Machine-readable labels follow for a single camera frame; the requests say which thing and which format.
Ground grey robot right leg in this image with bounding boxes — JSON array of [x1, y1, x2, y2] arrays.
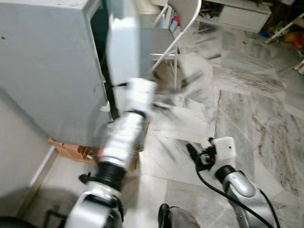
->
[[158, 203, 202, 228]]

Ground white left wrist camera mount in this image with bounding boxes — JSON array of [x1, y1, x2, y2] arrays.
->
[[123, 78, 158, 119]]

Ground grey fridge body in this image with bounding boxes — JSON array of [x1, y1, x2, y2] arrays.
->
[[0, 0, 115, 149]]

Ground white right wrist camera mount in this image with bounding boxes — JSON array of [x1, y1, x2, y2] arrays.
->
[[210, 137, 237, 172]]

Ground orange plastic toy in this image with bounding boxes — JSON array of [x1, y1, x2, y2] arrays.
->
[[284, 31, 304, 49]]

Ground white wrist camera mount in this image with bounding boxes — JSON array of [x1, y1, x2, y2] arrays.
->
[[123, 78, 158, 119], [210, 137, 237, 172]]

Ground white tube frame chair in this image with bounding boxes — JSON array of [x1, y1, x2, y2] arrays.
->
[[151, 0, 203, 91]]

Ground white low cabinet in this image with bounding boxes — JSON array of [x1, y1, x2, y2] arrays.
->
[[209, 0, 273, 34]]

